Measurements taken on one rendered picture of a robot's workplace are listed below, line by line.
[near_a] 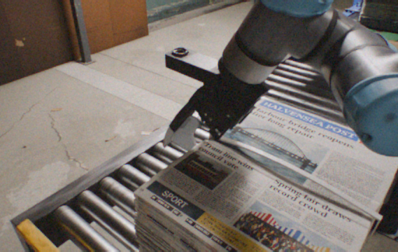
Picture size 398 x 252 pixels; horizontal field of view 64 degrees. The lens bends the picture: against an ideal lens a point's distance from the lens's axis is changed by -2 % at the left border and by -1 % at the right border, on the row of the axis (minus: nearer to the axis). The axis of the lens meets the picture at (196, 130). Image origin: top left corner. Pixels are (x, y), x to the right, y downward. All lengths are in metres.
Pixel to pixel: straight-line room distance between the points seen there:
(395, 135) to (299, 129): 0.32
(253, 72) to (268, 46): 0.05
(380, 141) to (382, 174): 0.26
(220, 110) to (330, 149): 0.21
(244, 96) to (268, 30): 0.12
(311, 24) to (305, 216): 0.24
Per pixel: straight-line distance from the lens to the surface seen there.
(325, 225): 0.47
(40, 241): 0.75
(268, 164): 0.53
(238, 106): 0.50
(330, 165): 0.56
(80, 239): 0.76
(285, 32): 0.41
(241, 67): 0.45
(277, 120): 0.64
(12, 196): 2.19
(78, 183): 0.87
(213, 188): 0.47
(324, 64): 0.43
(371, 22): 2.29
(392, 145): 0.33
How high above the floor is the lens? 1.36
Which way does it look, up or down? 34 degrees down
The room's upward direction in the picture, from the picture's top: straight up
